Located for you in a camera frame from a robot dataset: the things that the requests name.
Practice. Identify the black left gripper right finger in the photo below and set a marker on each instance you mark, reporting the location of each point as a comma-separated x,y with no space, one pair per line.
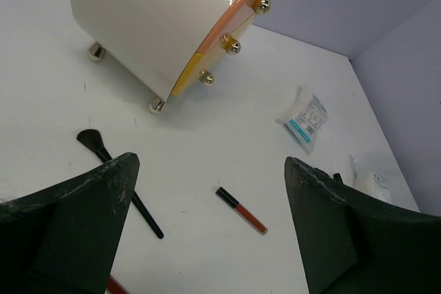
352,243

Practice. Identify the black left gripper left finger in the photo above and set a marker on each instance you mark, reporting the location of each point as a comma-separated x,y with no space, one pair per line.
63,239

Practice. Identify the black makeup brush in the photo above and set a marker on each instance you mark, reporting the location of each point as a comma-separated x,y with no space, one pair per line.
92,140

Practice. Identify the cotton pad pack teal label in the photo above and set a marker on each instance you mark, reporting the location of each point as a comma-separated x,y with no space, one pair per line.
304,117

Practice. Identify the cream round drawer organizer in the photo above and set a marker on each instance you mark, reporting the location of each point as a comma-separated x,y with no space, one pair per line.
167,44

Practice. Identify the red lip gloss left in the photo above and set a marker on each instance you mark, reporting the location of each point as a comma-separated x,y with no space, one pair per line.
114,287

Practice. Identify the red lip gloss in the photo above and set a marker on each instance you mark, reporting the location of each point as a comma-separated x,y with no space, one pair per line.
114,287
249,217

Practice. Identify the red lip gloss centre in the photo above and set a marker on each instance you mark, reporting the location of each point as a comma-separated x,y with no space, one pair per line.
249,217

